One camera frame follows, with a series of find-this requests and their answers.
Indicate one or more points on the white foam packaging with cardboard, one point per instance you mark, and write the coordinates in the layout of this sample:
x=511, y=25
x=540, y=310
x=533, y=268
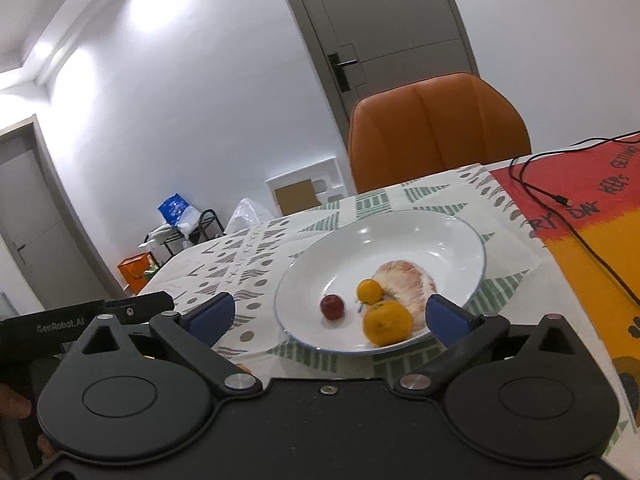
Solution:
x=314, y=185

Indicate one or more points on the blue plastic bag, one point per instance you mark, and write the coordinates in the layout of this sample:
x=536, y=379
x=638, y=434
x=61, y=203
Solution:
x=180, y=214

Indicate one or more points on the small orange mandarin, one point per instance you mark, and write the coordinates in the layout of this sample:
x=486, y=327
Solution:
x=244, y=368

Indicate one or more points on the small dark red fruit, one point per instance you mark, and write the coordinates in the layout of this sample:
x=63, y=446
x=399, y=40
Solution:
x=332, y=307

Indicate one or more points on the black door lock handle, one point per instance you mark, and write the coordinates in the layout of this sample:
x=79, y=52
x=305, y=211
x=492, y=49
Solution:
x=338, y=68

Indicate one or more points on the patterned white tablecloth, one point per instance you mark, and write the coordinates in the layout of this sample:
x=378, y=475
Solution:
x=521, y=282

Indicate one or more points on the grey interior door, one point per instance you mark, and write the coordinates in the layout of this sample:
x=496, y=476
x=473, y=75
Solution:
x=47, y=259

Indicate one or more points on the orange shopping bag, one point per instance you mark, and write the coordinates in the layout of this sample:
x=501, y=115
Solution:
x=138, y=270

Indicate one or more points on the grey entrance door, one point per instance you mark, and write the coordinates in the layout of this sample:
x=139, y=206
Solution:
x=395, y=42

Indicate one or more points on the red orange printed mat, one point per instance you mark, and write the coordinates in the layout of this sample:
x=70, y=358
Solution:
x=583, y=204

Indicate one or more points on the translucent plastic bag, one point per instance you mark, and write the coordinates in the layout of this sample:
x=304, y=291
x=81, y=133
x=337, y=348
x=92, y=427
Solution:
x=247, y=213

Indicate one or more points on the small yellow mandarin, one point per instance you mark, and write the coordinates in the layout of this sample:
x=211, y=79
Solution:
x=369, y=292

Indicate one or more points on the white enamel plate blue rim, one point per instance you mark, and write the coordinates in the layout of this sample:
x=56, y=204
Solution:
x=446, y=247

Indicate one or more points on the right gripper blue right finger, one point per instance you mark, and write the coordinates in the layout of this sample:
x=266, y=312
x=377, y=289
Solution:
x=468, y=341

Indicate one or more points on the large orange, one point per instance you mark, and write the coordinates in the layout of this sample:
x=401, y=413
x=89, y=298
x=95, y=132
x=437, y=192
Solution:
x=387, y=322

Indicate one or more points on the black metal rack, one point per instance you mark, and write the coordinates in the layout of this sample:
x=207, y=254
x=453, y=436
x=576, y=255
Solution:
x=167, y=241

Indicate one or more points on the peeled pomelo segment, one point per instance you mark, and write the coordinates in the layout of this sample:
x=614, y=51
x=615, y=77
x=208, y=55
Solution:
x=408, y=284

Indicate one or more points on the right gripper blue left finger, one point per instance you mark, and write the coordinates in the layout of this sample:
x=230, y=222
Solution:
x=188, y=340

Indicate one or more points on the orange leather chair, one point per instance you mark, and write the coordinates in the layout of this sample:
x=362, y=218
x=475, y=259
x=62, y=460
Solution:
x=431, y=126

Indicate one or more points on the person's left hand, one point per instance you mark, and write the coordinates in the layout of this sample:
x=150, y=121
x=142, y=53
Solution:
x=15, y=406

